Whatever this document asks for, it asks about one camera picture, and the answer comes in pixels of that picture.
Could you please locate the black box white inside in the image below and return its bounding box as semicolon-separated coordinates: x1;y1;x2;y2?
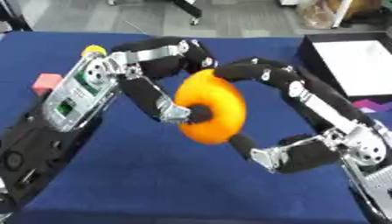
295;31;392;103

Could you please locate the yellow round block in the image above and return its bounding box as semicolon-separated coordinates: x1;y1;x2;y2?
80;45;109;58

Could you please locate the pink cube block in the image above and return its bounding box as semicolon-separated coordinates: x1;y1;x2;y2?
31;73;65;96

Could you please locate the purple white patterned object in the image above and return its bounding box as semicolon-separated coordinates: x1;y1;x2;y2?
350;97;392;114

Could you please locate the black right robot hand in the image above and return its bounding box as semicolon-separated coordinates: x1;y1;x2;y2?
213;57;380;174

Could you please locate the white pole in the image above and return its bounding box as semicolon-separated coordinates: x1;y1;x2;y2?
329;0;355;30

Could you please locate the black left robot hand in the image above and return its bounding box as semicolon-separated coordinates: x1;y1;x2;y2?
104;36;221;124

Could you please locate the clear plastic bag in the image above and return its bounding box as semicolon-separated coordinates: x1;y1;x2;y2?
295;0;354;30

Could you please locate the orange ring toy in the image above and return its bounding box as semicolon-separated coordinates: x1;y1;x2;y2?
172;68;249;145

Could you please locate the black chair leg with caster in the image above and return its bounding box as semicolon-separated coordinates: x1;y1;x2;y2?
170;0;204;26

